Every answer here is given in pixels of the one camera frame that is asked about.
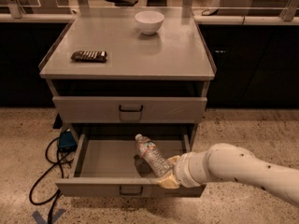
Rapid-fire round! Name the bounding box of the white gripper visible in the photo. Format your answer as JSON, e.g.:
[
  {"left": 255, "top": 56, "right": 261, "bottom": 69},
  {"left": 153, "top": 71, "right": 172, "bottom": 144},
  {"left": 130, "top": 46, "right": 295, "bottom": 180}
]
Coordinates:
[{"left": 157, "top": 152, "right": 200, "bottom": 189}]

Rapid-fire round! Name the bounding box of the clear plastic water bottle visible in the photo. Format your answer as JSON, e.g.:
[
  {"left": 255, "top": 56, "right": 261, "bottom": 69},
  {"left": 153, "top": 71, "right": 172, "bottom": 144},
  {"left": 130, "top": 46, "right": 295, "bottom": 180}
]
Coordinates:
[{"left": 135, "top": 133, "right": 174, "bottom": 177}]

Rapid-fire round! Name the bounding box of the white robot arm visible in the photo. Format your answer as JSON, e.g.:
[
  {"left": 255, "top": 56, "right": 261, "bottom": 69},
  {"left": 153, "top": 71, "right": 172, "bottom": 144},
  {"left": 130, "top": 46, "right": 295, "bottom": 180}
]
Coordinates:
[{"left": 158, "top": 143, "right": 299, "bottom": 207}]

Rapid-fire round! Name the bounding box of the open grey middle drawer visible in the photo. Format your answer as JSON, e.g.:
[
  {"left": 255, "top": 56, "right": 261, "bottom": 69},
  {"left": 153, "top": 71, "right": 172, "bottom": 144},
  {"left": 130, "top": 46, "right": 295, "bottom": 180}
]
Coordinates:
[{"left": 56, "top": 124, "right": 205, "bottom": 198}]

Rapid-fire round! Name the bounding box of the grey metal drawer cabinet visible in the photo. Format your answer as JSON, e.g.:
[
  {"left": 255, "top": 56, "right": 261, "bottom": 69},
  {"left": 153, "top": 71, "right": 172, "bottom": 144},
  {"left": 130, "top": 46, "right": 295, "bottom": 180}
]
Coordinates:
[{"left": 40, "top": 7, "right": 216, "bottom": 140}]

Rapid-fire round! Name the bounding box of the closed grey upper drawer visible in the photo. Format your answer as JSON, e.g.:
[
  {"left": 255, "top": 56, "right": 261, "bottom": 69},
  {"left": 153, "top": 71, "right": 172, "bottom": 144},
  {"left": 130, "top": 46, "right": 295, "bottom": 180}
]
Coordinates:
[{"left": 53, "top": 96, "right": 207, "bottom": 123}]

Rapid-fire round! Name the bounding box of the blue power box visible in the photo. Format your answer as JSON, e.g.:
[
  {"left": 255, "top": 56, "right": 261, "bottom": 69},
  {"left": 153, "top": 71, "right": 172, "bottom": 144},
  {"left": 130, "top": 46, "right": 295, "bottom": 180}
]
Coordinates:
[{"left": 57, "top": 131, "right": 78, "bottom": 151}]

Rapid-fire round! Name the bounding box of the blue tape floor marker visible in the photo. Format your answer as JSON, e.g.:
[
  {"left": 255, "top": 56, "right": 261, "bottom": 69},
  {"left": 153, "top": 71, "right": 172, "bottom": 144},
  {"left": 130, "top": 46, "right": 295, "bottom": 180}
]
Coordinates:
[{"left": 31, "top": 208, "right": 67, "bottom": 224}]

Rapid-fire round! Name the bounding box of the dark striped snack bar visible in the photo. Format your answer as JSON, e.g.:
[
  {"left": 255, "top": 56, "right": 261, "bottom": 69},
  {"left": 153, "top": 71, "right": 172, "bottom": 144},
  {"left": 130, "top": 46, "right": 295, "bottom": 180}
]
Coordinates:
[{"left": 71, "top": 50, "right": 107, "bottom": 63}]

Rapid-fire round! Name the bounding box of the white ceramic bowl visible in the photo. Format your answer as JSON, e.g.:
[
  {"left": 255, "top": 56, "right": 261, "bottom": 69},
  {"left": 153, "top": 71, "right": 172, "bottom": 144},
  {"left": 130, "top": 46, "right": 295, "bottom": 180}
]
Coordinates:
[{"left": 135, "top": 11, "right": 164, "bottom": 35}]

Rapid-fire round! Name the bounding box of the black office chair seat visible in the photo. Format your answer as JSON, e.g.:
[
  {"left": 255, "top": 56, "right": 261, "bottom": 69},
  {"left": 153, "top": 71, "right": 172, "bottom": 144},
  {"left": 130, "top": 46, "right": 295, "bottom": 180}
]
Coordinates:
[{"left": 105, "top": 0, "right": 138, "bottom": 7}]

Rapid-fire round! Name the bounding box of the black floor cable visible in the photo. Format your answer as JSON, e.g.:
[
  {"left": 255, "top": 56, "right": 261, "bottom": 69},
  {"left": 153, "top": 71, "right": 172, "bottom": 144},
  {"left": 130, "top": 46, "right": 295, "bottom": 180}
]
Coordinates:
[{"left": 28, "top": 136, "right": 75, "bottom": 224}]

